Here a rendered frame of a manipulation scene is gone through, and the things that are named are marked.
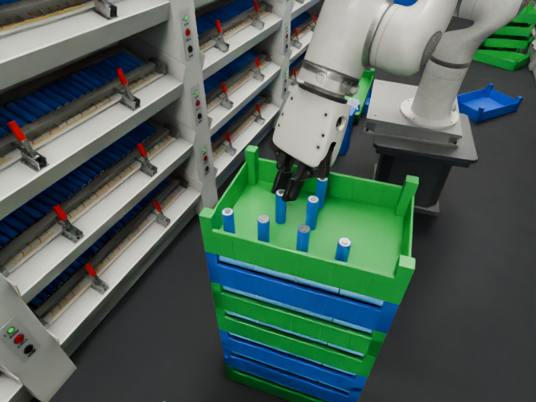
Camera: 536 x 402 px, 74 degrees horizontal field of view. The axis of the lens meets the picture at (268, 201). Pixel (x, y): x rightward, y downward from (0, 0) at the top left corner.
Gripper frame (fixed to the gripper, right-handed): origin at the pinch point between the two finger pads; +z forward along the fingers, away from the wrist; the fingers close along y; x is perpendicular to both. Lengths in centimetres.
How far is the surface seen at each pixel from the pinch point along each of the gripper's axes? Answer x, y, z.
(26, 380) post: 27, 27, 61
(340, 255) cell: 1.3, -14.0, 3.6
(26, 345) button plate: 27, 28, 51
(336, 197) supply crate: -12.6, -2.3, 1.9
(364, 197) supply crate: -14.5, -6.6, -0.3
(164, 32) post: -7, 58, -13
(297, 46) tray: -99, 95, -21
